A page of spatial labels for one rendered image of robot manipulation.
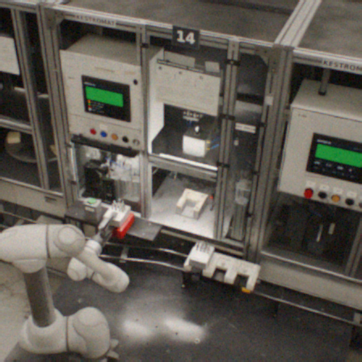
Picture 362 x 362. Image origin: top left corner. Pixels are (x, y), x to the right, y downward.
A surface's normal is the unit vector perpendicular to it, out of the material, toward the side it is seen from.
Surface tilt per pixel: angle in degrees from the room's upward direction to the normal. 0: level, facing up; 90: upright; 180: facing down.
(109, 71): 90
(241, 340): 0
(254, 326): 0
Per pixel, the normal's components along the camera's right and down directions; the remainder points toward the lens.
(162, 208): 0.02, -0.78
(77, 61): -0.37, 0.57
